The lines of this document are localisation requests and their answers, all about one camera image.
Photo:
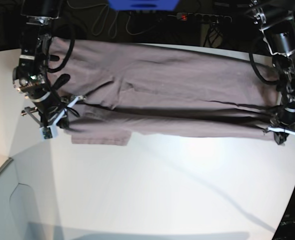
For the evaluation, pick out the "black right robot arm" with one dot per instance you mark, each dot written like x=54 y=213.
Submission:
x=30 y=77

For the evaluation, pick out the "blue plastic box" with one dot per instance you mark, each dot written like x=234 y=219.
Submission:
x=143 y=5

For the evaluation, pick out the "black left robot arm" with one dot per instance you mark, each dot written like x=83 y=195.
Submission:
x=276 y=22

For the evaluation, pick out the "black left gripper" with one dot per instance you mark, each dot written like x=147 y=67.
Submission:
x=282 y=122

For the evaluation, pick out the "mauve grey t-shirt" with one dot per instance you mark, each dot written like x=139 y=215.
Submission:
x=136 y=88

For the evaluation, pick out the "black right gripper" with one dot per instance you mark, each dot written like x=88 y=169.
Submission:
x=50 y=108

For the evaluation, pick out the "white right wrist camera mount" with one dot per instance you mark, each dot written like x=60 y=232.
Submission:
x=51 y=131

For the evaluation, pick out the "black power strip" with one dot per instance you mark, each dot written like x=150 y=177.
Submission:
x=203 y=18

